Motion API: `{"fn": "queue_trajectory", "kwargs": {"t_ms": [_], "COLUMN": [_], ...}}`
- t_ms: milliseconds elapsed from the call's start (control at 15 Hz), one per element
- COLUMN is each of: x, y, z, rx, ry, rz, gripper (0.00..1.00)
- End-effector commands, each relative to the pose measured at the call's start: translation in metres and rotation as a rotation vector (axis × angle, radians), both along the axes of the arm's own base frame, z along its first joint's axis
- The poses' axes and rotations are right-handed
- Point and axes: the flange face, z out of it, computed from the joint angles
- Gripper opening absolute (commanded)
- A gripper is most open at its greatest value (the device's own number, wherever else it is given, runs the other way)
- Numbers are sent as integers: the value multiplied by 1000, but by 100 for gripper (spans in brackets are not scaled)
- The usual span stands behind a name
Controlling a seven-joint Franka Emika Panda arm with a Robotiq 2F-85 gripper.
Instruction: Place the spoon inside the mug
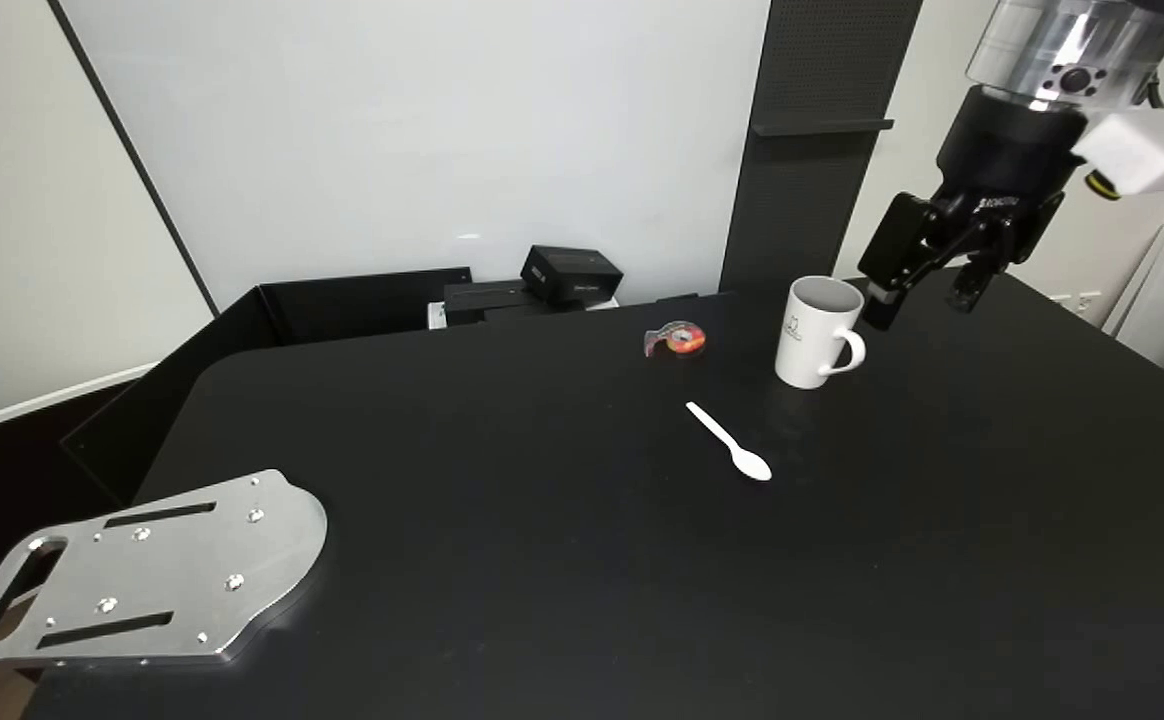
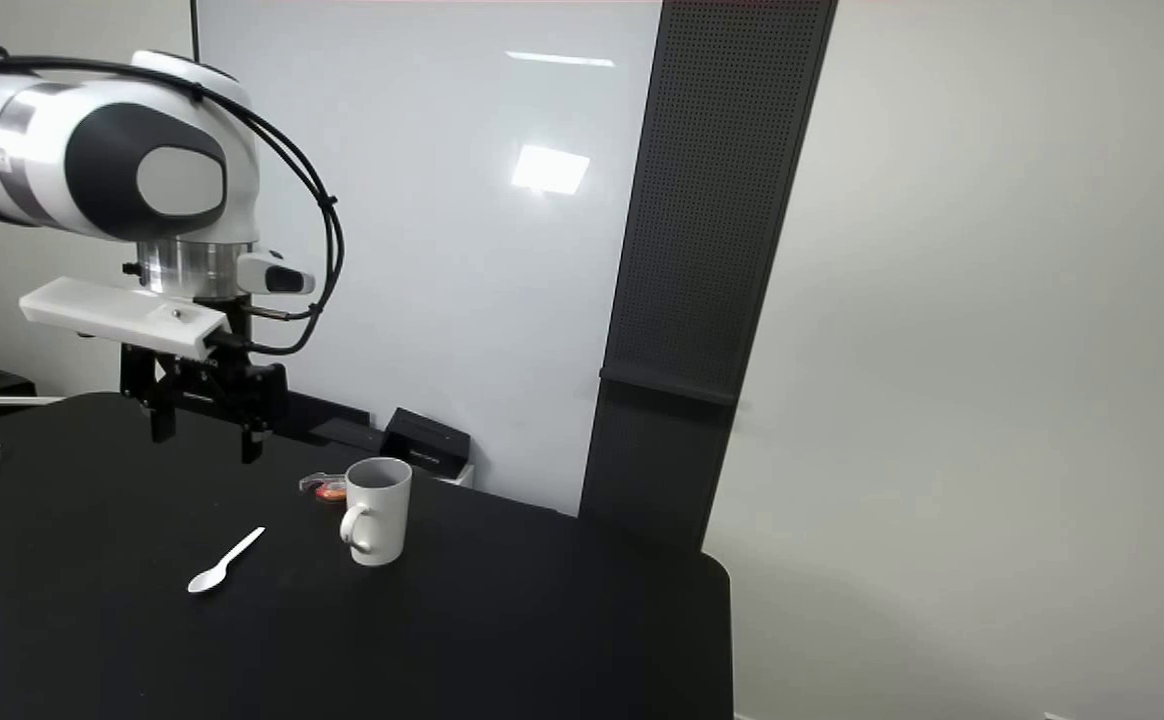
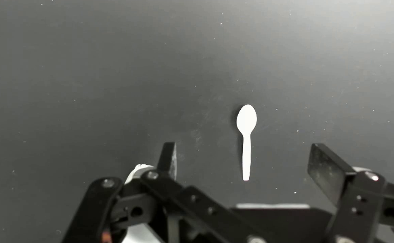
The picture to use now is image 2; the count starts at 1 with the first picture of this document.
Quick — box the orange tape roll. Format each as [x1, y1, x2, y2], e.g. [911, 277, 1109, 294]
[295, 467, 353, 508]

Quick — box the white ceramic mug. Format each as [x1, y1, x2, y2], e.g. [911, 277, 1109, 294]
[336, 453, 415, 573]

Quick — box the small black box device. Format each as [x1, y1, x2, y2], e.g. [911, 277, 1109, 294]
[376, 404, 480, 484]

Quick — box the white whiteboard panel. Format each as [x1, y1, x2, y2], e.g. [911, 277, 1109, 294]
[190, 0, 664, 521]

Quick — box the dark grey pillar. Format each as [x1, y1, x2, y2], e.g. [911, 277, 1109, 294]
[574, 0, 840, 559]

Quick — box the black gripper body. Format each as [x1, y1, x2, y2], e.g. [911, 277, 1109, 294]
[115, 293, 293, 433]

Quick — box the white plastic spoon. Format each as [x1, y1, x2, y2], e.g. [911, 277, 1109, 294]
[182, 525, 273, 600]

